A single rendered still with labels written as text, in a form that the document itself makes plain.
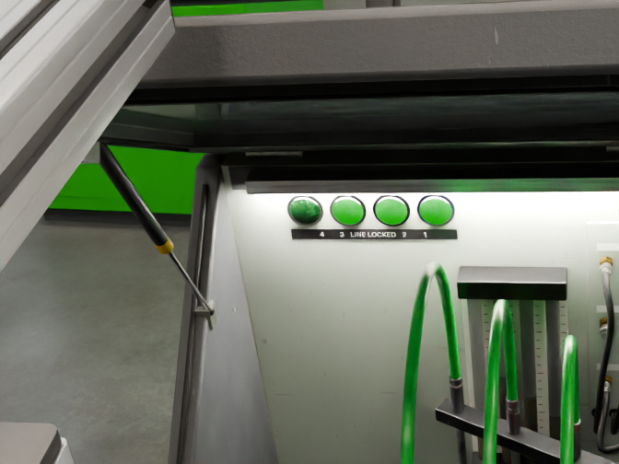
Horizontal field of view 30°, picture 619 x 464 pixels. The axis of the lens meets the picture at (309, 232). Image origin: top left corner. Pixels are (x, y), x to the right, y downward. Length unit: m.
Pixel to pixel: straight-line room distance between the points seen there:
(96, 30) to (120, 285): 3.69
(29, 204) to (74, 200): 4.10
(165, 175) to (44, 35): 3.81
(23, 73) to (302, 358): 1.37
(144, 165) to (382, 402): 2.61
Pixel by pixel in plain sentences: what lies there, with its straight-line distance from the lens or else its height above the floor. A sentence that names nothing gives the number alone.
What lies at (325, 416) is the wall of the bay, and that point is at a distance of 1.81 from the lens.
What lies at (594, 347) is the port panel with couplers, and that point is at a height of 1.16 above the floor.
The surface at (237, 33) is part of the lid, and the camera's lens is 0.60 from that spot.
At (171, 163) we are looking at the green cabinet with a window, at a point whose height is 0.30.
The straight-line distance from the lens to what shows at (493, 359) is 1.29.
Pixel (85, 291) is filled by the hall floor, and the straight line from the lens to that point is 4.15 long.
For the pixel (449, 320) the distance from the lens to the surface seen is 1.53.
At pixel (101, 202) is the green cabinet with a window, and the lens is 4.44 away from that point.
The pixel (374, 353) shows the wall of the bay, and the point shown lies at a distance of 1.71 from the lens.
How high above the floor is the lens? 2.17
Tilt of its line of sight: 31 degrees down
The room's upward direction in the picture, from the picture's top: 9 degrees counter-clockwise
